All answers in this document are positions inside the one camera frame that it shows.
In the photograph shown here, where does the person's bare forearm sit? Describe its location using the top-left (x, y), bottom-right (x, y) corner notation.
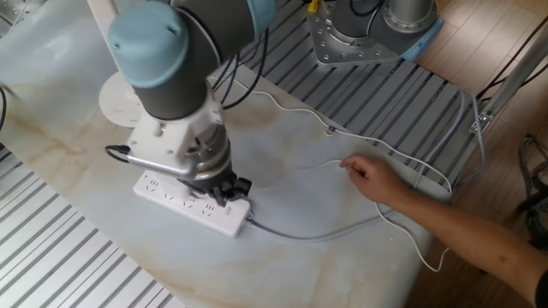
top-left (391, 187), bottom-right (548, 307)

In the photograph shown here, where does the aluminium frame post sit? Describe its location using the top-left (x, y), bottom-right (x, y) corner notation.
top-left (451, 25), bottom-right (548, 181)

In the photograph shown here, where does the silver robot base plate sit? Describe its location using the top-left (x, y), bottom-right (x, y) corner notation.
top-left (307, 0), bottom-right (402, 68)

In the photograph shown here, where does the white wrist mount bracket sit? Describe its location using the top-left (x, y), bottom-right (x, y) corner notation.
top-left (126, 96), bottom-right (226, 179)

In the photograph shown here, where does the thin white lamp cord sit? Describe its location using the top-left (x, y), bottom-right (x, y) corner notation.
top-left (230, 76), bottom-right (454, 274)

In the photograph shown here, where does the white marble pattern slab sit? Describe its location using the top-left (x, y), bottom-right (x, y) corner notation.
top-left (0, 0), bottom-right (455, 308)

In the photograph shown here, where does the person's bare hand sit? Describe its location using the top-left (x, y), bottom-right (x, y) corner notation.
top-left (339, 154), bottom-right (410, 205)

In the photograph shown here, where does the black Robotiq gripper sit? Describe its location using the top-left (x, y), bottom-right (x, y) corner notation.
top-left (188, 168), bottom-right (253, 208)

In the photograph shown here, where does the black office chair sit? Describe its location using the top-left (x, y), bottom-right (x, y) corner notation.
top-left (504, 134), bottom-right (548, 258)

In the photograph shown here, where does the grey power strip cable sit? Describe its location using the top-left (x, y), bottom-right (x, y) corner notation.
top-left (244, 87), bottom-right (489, 243)

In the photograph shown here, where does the white power strip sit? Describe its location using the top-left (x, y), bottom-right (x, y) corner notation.
top-left (132, 169), bottom-right (252, 239)

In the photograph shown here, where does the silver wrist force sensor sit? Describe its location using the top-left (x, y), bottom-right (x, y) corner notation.
top-left (188, 123), bottom-right (235, 181)

